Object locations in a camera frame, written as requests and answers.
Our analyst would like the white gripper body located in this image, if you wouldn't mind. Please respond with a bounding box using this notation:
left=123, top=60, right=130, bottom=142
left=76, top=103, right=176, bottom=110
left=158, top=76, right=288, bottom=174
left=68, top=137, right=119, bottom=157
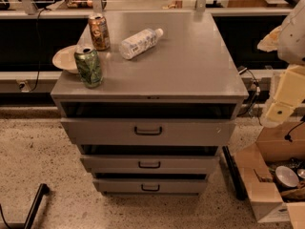
left=274, top=64, right=305, bottom=108

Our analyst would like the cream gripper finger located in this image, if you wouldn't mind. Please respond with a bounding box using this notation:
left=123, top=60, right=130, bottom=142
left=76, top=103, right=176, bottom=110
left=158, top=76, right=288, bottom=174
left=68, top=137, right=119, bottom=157
left=262, top=102, right=294, bottom=125

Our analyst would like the grey drawer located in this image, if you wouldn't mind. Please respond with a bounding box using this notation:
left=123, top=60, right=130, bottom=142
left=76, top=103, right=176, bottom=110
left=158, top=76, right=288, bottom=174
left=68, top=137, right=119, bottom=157
left=93, top=178, right=208, bottom=194
left=80, top=155, right=218, bottom=175
left=61, top=118, right=234, bottom=146

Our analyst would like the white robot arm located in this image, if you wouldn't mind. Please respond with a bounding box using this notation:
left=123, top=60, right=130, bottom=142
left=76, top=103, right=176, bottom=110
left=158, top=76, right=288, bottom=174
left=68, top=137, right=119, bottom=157
left=262, top=0, right=305, bottom=128

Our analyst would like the open cardboard box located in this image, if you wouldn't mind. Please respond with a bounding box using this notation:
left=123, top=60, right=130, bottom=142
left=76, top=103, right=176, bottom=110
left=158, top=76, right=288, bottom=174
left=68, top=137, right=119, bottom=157
left=234, top=122, right=305, bottom=229

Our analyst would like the grey metal drawer cabinet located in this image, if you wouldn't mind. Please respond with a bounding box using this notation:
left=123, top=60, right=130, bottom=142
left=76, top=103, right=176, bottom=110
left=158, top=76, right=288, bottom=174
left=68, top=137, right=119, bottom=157
left=51, top=10, right=248, bottom=182

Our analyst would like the grey bottom drawer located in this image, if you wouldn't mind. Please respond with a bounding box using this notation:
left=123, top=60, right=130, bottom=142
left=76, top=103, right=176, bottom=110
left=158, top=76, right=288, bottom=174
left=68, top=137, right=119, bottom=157
left=93, top=178, right=208, bottom=194

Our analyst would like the grey top drawer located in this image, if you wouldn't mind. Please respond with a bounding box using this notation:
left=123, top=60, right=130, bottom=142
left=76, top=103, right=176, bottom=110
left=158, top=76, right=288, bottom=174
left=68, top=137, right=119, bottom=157
left=61, top=118, right=234, bottom=146

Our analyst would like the white bowl in box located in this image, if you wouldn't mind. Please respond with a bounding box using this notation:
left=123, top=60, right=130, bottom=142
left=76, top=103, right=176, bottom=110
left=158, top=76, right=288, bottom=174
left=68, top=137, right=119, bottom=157
left=275, top=166, right=299, bottom=188

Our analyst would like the black bar beside cabinet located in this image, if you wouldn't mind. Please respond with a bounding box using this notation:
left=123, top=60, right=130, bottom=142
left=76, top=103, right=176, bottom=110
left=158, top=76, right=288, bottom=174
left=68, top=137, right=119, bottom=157
left=222, top=146, right=247, bottom=200

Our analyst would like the clear plastic water bottle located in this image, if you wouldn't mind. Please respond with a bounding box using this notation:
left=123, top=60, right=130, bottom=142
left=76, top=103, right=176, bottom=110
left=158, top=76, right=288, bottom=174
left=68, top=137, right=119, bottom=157
left=119, top=29, right=164, bottom=60

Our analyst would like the green soda can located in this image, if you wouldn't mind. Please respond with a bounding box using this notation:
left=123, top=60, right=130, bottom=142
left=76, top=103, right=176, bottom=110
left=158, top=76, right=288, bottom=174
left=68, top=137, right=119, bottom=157
left=74, top=45, right=102, bottom=88

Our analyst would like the orange soda can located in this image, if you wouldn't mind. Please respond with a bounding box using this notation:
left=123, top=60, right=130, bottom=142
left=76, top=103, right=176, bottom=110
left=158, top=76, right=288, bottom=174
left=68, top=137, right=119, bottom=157
left=88, top=13, right=111, bottom=51

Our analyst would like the black metal stand leg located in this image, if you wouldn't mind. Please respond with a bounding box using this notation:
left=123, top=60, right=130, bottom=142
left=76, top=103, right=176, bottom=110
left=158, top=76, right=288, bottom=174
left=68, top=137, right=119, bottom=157
left=0, top=183, right=51, bottom=229

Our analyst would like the black cables right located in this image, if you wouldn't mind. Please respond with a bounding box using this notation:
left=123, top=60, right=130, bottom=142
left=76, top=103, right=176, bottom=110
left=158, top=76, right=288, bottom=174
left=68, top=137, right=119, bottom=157
left=237, top=65, right=265, bottom=127

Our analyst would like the black power cable left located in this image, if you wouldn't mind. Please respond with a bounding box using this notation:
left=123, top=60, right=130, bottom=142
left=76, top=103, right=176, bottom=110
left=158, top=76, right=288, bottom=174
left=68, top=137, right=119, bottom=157
left=19, top=7, right=51, bottom=93

